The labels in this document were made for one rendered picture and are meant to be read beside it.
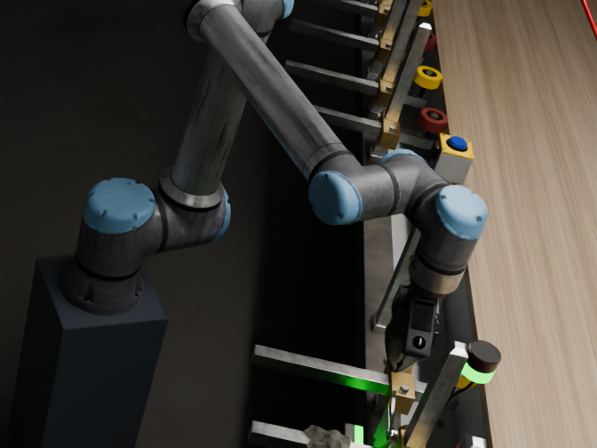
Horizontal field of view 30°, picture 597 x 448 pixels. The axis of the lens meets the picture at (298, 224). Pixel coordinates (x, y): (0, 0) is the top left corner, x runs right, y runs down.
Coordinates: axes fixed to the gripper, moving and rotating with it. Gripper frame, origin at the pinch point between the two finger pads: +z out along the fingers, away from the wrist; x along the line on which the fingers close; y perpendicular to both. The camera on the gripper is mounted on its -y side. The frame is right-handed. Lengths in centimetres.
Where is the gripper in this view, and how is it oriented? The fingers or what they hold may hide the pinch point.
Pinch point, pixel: (395, 369)
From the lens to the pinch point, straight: 202.4
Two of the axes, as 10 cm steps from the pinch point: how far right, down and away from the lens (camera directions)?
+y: 0.4, -5.8, 8.1
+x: -9.6, -2.3, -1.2
